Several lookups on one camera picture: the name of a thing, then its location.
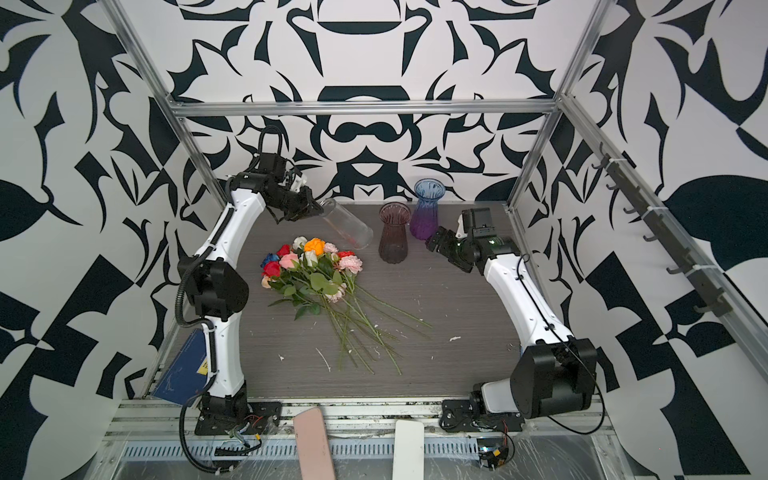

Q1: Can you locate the white rose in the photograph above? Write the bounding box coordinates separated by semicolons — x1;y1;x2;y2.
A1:
284;237;362;362

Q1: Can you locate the clear glass vase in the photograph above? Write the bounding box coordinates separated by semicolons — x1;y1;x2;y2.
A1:
320;198;373;249

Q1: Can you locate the pink spray roses stem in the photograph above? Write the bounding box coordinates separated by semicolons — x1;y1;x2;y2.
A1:
321;252;431;328

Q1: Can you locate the pink rose single stem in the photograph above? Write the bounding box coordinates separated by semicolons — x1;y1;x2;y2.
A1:
273;252;341;318

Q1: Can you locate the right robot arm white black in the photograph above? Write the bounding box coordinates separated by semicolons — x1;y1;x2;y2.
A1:
426;208;598;419

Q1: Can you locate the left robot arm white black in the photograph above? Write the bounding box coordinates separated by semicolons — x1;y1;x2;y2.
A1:
174;153;323;420

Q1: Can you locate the blue purple glass vase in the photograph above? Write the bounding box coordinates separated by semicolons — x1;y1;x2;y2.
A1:
410;178;446;240

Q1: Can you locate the dark red glass vase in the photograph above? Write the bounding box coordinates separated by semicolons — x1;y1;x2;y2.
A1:
378;202;411;264

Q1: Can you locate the orange rose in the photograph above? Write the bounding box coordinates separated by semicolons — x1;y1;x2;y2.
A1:
304;238;326;256

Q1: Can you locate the dark red rose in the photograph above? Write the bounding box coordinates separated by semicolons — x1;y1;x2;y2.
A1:
262;261;282;279

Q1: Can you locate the blue book yellow label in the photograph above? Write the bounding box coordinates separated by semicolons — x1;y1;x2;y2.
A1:
151;330;208;405

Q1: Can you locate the small circuit board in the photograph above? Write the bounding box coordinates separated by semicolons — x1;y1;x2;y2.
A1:
477;435;516;470

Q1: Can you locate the white flat paddle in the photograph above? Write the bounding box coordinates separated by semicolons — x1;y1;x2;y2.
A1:
392;420;425;480

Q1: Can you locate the pink flat paddle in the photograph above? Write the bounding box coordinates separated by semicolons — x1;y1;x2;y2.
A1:
293;407;336;480

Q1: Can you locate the aluminium frame rail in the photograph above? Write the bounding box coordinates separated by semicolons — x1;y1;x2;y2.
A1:
170;99;556;118

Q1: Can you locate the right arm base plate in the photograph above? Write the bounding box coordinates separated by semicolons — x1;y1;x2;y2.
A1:
438;399;525;433

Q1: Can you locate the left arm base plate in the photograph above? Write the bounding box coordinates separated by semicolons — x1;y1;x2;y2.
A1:
194;401;283;436

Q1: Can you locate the wall hook rack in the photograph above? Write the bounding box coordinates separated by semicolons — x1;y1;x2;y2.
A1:
594;142;733;317

